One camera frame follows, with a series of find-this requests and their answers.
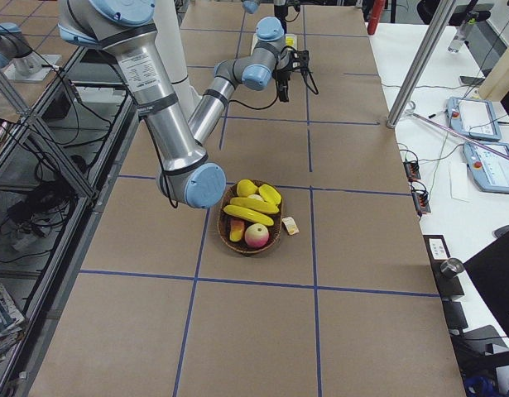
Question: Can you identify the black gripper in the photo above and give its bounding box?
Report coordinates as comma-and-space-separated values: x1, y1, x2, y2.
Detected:
274, 53, 292, 102

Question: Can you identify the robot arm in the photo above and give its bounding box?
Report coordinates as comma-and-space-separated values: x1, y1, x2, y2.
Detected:
241, 0, 301, 15
58, 1, 289, 208

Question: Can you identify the paper basket tag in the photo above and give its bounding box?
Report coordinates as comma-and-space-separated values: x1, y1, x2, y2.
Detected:
281, 217, 300, 236

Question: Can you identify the brown wicker basket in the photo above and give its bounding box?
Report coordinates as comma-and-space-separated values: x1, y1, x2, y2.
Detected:
218, 180, 283, 256

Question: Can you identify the white bear tray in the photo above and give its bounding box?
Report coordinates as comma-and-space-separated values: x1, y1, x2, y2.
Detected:
250, 33, 298, 54

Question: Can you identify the red fire extinguisher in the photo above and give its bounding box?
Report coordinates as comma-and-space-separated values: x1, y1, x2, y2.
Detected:
367, 0, 386, 36

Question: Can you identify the orange mango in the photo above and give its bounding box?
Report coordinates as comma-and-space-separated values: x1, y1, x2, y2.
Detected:
228, 218, 246, 242

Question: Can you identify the pink white apple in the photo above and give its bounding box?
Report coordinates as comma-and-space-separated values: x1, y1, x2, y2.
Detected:
243, 223, 270, 248

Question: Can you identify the plastic water bottle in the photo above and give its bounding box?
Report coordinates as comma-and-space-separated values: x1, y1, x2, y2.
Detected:
448, 12, 478, 53

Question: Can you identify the upper teach pendant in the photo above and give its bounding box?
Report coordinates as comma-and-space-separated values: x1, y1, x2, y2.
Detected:
446, 97, 502, 141

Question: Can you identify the teach pendant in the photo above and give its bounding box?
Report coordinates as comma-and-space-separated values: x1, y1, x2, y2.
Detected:
446, 97, 502, 141
463, 142, 509, 194

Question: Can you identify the lower teach pendant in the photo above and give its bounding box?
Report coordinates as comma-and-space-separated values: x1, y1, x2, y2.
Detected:
463, 142, 509, 194

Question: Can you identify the small metal cup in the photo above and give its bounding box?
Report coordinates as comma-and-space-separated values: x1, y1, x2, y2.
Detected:
439, 257, 465, 280

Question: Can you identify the black computer mouse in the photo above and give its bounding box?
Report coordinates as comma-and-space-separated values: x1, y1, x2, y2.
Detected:
492, 225, 509, 239

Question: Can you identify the black monitor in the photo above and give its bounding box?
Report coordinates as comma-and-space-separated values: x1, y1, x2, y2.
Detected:
465, 232, 509, 336

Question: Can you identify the stack of magazines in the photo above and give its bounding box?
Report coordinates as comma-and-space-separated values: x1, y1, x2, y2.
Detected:
0, 283, 26, 362

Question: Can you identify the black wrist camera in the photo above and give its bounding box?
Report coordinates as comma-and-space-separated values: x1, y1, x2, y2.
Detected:
288, 50, 310, 74

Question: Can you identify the aluminium frame post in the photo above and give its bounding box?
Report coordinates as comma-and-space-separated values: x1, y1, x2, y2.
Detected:
387, 0, 456, 128

